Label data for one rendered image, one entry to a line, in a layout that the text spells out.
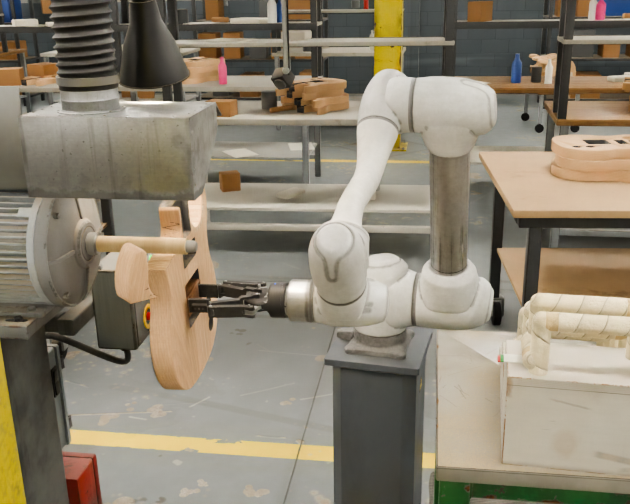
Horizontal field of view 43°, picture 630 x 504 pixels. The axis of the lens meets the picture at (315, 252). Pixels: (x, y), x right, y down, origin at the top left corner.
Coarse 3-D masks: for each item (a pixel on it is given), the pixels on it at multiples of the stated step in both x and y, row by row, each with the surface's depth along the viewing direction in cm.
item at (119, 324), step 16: (112, 256) 190; (112, 272) 181; (96, 288) 183; (112, 288) 183; (96, 304) 185; (112, 304) 184; (128, 304) 183; (144, 304) 190; (96, 320) 186; (112, 320) 185; (128, 320) 185; (144, 320) 190; (48, 336) 186; (64, 336) 187; (112, 336) 187; (128, 336) 186; (144, 336) 191; (96, 352) 190; (128, 352) 193
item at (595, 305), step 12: (540, 300) 139; (552, 300) 138; (564, 300) 138; (576, 300) 138; (588, 300) 137; (600, 300) 137; (612, 300) 137; (624, 300) 136; (564, 312) 139; (576, 312) 138; (588, 312) 138; (600, 312) 137; (612, 312) 137; (624, 312) 136
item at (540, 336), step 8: (536, 328) 132; (544, 328) 131; (536, 336) 132; (544, 336) 132; (536, 344) 133; (544, 344) 132; (536, 352) 133; (544, 352) 133; (536, 360) 134; (544, 360) 133; (536, 368) 134; (544, 368) 134
